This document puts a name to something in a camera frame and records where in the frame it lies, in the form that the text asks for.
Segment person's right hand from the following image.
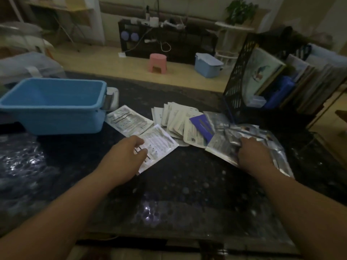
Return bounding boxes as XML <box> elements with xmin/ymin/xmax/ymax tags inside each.
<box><xmin>237</xmin><ymin>138</ymin><xmax>275</xmax><ymax>176</ymax></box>

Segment person's left hand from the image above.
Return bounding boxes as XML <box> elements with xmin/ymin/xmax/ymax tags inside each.
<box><xmin>100</xmin><ymin>135</ymin><xmax>148</xmax><ymax>185</ymax></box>

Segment white paper sachet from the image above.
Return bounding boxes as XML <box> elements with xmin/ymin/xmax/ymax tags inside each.
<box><xmin>105</xmin><ymin>105</ymin><xmax>154</xmax><ymax>137</ymax></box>
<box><xmin>132</xmin><ymin>124</ymin><xmax>179</xmax><ymax>175</ymax></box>

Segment silver foil sachet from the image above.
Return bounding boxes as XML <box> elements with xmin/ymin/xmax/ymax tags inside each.
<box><xmin>205</xmin><ymin>132</ymin><xmax>242</xmax><ymax>168</ymax></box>

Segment person's right forearm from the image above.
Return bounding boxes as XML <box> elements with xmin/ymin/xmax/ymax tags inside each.
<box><xmin>251</xmin><ymin>163</ymin><xmax>347</xmax><ymax>260</ymax></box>

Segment person's left forearm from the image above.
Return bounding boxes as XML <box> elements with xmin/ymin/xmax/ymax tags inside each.
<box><xmin>0</xmin><ymin>164</ymin><xmax>120</xmax><ymax>260</ymax></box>

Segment pile of silver foil packets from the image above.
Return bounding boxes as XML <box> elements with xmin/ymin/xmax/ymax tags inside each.
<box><xmin>203</xmin><ymin>111</ymin><xmax>295</xmax><ymax>178</ymax></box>

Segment purple flat packet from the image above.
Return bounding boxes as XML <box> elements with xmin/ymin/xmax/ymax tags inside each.
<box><xmin>189</xmin><ymin>114</ymin><xmax>216</xmax><ymax>143</ymax></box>

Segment pile of white packets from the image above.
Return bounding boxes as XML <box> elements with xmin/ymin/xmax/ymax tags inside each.
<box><xmin>151</xmin><ymin>102</ymin><xmax>208</xmax><ymax>149</ymax></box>

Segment small white box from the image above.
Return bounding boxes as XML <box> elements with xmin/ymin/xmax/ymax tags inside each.
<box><xmin>246</xmin><ymin>95</ymin><xmax>267</xmax><ymax>109</ymax></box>

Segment white tape dispenser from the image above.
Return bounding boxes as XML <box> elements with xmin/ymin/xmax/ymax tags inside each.
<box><xmin>101</xmin><ymin>87</ymin><xmax>120</xmax><ymax>111</ymax></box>

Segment blue folder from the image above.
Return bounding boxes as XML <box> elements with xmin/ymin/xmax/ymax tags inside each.
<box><xmin>264</xmin><ymin>76</ymin><xmax>295</xmax><ymax>109</ymax></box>

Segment black mesh file organizer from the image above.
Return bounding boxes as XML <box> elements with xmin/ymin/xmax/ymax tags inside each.
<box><xmin>222</xmin><ymin>32</ymin><xmax>326</xmax><ymax>125</ymax></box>

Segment white illustrated book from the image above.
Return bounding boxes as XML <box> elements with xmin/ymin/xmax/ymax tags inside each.
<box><xmin>242</xmin><ymin>47</ymin><xmax>286</xmax><ymax>101</ymax></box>

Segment blue lidded storage box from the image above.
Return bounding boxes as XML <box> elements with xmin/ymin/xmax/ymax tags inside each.
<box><xmin>194</xmin><ymin>53</ymin><xmax>224</xmax><ymax>78</ymax></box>

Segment pink plastic stool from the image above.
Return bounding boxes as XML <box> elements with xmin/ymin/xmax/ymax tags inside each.
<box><xmin>148</xmin><ymin>53</ymin><xmax>168</xmax><ymax>74</ymax></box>

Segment blue plastic basin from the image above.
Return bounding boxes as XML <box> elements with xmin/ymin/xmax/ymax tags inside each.
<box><xmin>0</xmin><ymin>77</ymin><xmax>108</xmax><ymax>136</ymax></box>

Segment row of upright books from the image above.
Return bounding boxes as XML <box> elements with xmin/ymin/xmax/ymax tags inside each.
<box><xmin>282</xmin><ymin>43</ymin><xmax>347</xmax><ymax>115</ymax></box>

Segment white round side table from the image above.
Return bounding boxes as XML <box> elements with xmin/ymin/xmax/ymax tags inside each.
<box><xmin>214</xmin><ymin>21</ymin><xmax>255</xmax><ymax>67</ymax></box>

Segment black low cabinet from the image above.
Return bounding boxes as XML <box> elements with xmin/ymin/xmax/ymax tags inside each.
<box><xmin>118</xmin><ymin>19</ymin><xmax>219</xmax><ymax>64</ymax></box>

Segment dark cloth bag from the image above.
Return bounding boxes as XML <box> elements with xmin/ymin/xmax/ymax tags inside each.
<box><xmin>259</xmin><ymin>25</ymin><xmax>315</xmax><ymax>53</ymax></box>

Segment white power strip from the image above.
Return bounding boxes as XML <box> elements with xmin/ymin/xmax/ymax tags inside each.
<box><xmin>162</xmin><ymin>20</ymin><xmax>187</xmax><ymax>29</ymax></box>

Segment green potted plant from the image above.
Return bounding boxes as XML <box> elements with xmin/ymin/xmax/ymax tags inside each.
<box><xmin>225</xmin><ymin>0</ymin><xmax>259</xmax><ymax>26</ymax></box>

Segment clear plastic bag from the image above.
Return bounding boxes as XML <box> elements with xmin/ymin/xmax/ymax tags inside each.
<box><xmin>0</xmin><ymin>52</ymin><xmax>66</xmax><ymax>85</ymax></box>

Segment wooden desk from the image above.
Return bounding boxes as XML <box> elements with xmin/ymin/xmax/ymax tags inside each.
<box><xmin>24</xmin><ymin>0</ymin><xmax>91</xmax><ymax>53</ymax></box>

